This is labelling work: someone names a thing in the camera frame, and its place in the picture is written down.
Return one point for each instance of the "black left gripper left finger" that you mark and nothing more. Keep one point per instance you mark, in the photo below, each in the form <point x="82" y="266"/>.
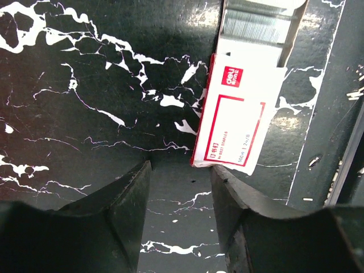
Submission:
<point x="101" y="232"/>

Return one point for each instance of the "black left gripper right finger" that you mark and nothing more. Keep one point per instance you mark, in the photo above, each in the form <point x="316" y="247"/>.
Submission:
<point x="259" y="234"/>

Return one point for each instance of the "white red staple box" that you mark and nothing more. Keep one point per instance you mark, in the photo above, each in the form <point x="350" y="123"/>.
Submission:
<point x="246" y="75"/>

